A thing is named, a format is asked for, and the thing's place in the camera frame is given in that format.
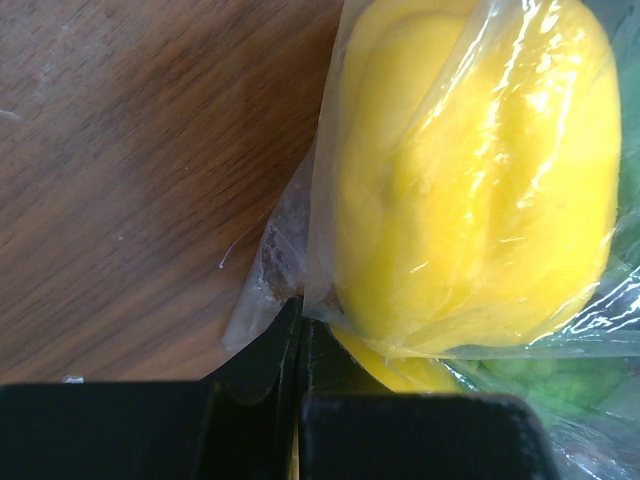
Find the green fake grapes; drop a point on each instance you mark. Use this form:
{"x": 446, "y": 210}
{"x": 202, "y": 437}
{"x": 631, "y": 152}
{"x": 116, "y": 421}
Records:
{"x": 568, "y": 388}

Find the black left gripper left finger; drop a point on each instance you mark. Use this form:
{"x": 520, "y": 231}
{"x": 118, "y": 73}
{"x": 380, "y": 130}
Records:
{"x": 235, "y": 423}

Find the clear zip top bag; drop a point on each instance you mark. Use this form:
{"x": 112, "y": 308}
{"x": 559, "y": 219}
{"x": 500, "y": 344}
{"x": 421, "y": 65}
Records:
{"x": 297, "y": 256}

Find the yellow fake bell pepper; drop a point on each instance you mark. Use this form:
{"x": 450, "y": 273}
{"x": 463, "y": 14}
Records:
{"x": 477, "y": 172}

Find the dark green fake pepper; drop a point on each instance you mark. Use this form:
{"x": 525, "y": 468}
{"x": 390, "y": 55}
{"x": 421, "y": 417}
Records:
{"x": 620, "y": 20}

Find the yellow fake lemon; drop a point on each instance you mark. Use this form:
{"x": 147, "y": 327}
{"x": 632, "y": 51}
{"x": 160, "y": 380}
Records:
{"x": 401, "y": 375}

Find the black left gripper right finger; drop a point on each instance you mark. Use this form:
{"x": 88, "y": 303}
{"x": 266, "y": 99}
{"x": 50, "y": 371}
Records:
{"x": 352, "y": 427}

